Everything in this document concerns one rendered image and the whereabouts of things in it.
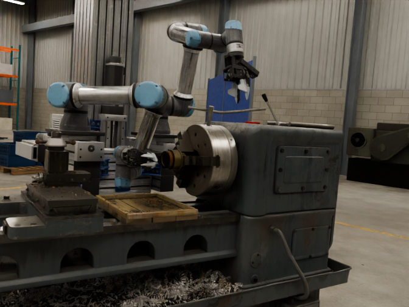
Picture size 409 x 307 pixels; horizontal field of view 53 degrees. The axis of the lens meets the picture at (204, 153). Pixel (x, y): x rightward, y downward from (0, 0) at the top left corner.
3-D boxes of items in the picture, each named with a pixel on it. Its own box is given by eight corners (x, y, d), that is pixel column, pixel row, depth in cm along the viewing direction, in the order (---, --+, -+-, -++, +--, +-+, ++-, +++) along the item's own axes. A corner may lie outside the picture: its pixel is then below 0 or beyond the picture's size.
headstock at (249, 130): (276, 191, 243) (282, 125, 240) (342, 209, 203) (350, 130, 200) (190, 195, 211) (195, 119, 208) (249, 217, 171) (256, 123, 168)
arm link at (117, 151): (127, 162, 197) (128, 144, 196) (136, 165, 188) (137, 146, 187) (111, 162, 193) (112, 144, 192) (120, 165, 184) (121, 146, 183)
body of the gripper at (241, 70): (223, 82, 181) (221, 56, 183) (238, 84, 186) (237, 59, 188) (234, 77, 175) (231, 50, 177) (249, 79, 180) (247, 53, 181)
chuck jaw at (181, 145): (195, 156, 184) (188, 133, 189) (200, 151, 180) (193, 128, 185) (173, 156, 178) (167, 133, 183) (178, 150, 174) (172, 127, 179)
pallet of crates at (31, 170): (44, 166, 900) (45, 130, 894) (67, 171, 857) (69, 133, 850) (-10, 170, 800) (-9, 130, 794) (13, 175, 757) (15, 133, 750)
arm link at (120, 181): (136, 185, 198) (137, 162, 197) (128, 189, 187) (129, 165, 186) (120, 184, 199) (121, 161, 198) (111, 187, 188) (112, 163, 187)
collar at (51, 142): (64, 145, 160) (64, 137, 160) (69, 147, 154) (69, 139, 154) (42, 144, 156) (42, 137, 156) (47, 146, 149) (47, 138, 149)
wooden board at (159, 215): (157, 200, 192) (157, 192, 192) (198, 218, 162) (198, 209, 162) (94, 204, 176) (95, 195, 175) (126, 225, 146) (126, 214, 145)
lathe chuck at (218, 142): (188, 181, 200) (198, 118, 193) (224, 206, 175) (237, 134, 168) (171, 181, 196) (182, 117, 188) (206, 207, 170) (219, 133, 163)
